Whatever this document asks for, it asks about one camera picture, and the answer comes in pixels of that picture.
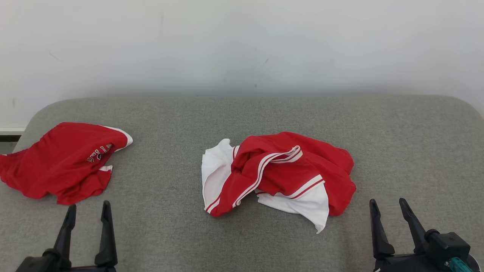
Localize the red and white striped jersey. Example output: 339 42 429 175
201 131 357 234

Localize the right cable with teal plug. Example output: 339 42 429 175
445 257 474 272

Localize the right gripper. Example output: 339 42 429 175
369 198 447 272

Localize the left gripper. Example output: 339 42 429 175
55 200 118 272

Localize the red garment with lettering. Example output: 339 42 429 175
0 122 133 206

